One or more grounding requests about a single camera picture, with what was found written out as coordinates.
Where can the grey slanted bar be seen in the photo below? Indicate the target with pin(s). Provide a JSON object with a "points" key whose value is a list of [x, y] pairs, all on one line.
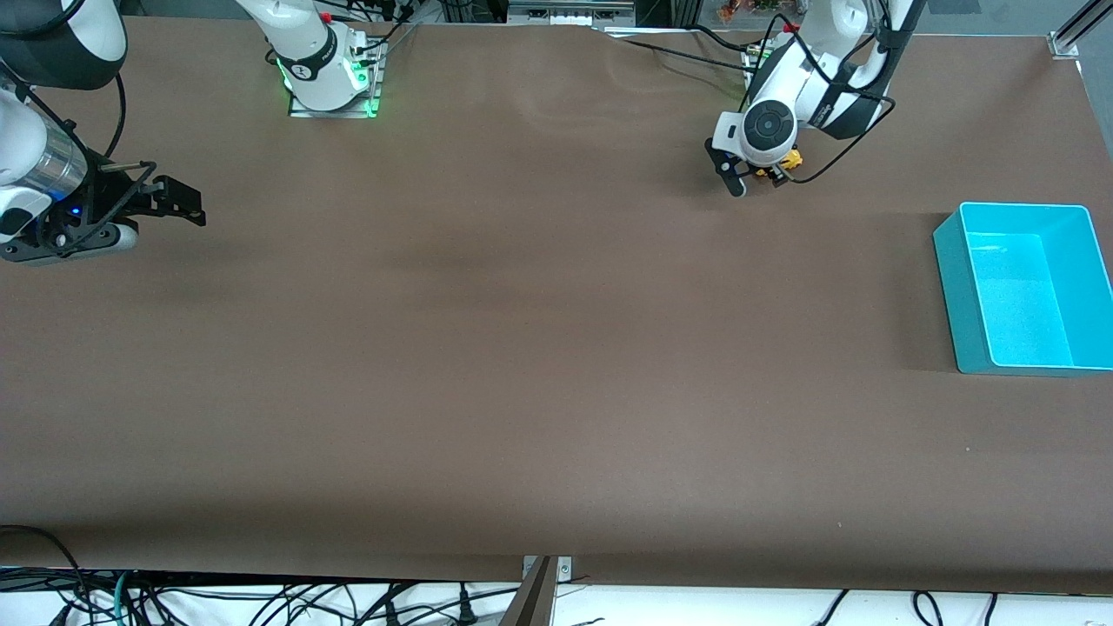
{"points": [[530, 604]]}

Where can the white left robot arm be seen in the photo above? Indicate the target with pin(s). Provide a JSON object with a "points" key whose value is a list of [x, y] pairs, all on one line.
{"points": [[769, 126]]}

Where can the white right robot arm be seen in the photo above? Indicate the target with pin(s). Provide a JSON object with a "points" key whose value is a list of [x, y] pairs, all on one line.
{"points": [[313, 61]]}

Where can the aluminium corner bracket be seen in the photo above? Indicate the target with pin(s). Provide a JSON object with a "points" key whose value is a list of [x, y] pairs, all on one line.
{"points": [[1063, 45]]}

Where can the orange object behind table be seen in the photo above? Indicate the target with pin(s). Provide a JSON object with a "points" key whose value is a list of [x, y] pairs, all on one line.
{"points": [[729, 10]]}

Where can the metal table edge bracket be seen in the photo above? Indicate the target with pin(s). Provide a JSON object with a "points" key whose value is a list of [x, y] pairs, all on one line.
{"points": [[565, 569]]}

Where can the teal plastic bin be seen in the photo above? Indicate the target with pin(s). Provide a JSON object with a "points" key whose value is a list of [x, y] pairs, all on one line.
{"points": [[1026, 304]]}

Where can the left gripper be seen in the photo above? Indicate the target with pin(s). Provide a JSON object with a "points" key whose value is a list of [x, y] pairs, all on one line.
{"points": [[776, 175]]}

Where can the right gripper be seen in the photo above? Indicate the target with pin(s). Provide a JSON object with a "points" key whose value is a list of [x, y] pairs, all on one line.
{"points": [[106, 198]]}

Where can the aluminium profile bar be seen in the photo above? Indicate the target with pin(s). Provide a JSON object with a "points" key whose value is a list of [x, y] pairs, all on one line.
{"points": [[1087, 19]]}

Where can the yellow beetle toy car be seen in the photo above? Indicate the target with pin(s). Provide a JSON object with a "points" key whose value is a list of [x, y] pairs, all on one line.
{"points": [[791, 159]]}

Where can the grey device behind table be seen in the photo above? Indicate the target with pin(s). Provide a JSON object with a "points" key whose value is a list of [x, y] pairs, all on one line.
{"points": [[565, 16]]}

